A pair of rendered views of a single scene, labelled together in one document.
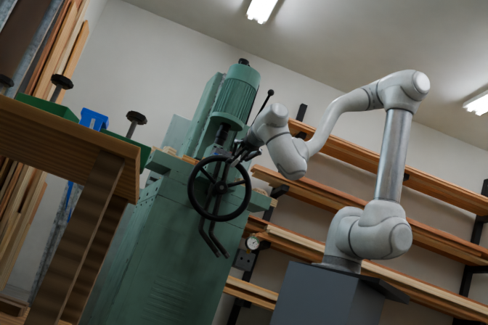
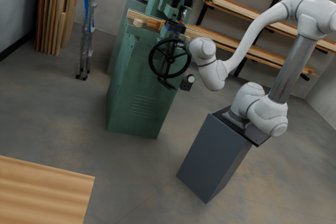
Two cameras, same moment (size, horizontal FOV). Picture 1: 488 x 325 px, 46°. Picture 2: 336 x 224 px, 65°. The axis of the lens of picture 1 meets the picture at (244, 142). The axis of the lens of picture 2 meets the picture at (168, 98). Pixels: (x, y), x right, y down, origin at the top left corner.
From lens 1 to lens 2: 1.30 m
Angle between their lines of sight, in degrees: 44
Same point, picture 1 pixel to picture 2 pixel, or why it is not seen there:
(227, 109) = not seen: outside the picture
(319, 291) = (222, 137)
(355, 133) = not seen: outside the picture
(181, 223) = (148, 68)
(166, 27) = not seen: outside the picture
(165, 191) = (137, 50)
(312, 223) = not seen: outside the picture
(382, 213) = (270, 113)
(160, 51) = not seen: outside the picture
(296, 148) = (218, 75)
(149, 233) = (129, 75)
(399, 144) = (298, 66)
